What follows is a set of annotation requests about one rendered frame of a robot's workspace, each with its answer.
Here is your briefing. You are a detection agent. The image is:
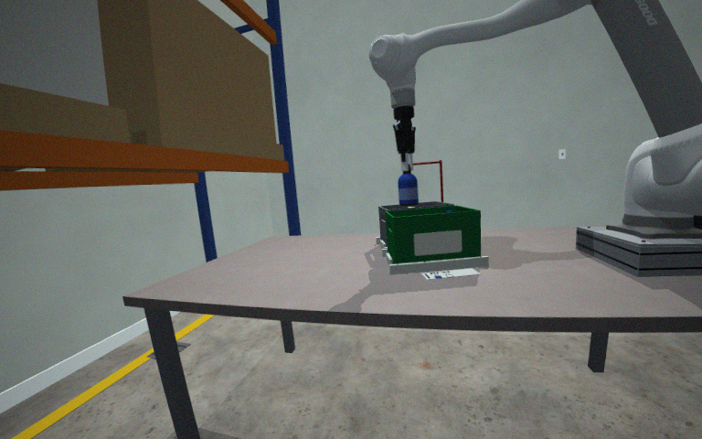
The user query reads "green plastic crate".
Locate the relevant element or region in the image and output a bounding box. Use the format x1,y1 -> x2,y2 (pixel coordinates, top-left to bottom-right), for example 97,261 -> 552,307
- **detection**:
385,206 -> 480,264

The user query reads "white paper pick list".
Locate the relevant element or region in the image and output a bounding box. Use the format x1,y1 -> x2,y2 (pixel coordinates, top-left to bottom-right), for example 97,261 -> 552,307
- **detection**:
422,268 -> 479,280

